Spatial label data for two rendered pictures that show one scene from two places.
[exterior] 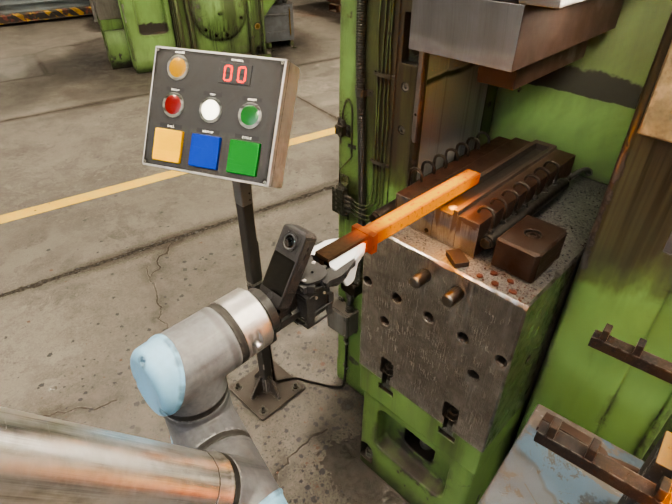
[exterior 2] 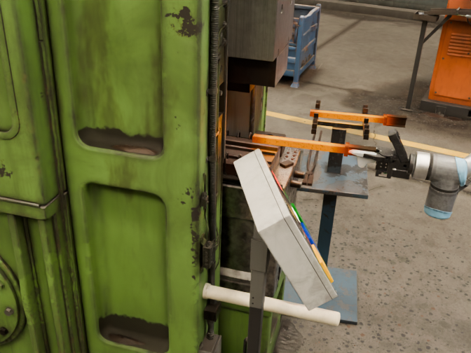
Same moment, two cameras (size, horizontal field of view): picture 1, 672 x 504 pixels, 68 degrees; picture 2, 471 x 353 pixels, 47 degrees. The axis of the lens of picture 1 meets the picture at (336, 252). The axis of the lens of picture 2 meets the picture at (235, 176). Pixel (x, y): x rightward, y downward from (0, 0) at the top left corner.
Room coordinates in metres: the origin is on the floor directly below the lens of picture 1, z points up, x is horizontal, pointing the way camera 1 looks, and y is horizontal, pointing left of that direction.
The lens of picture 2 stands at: (1.83, 1.22, 1.82)
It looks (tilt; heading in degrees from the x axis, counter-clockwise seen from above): 28 degrees down; 240
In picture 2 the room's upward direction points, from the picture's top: 2 degrees clockwise
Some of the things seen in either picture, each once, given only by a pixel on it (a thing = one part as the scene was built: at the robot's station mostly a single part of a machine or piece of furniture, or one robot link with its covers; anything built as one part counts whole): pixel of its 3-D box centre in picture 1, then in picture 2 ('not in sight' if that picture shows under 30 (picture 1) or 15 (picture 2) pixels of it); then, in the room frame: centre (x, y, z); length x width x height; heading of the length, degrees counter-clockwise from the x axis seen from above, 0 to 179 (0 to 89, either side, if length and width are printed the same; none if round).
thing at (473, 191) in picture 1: (501, 173); (219, 143); (0.98, -0.36, 0.99); 0.42 x 0.05 x 0.01; 135
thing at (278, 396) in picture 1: (265, 380); not in sight; (1.19, 0.26, 0.05); 0.22 x 0.22 x 0.09; 45
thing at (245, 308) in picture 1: (245, 323); (419, 164); (0.49, 0.12, 1.02); 0.10 x 0.05 x 0.09; 45
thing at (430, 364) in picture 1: (490, 283); (218, 209); (0.97, -0.39, 0.69); 0.56 x 0.38 x 0.45; 135
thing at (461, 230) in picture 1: (488, 184); (217, 154); (1.00, -0.35, 0.96); 0.42 x 0.20 x 0.09; 135
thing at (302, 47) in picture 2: not in sight; (257, 38); (-1.32, -3.85, 0.36); 1.20 x 0.80 x 0.72; 130
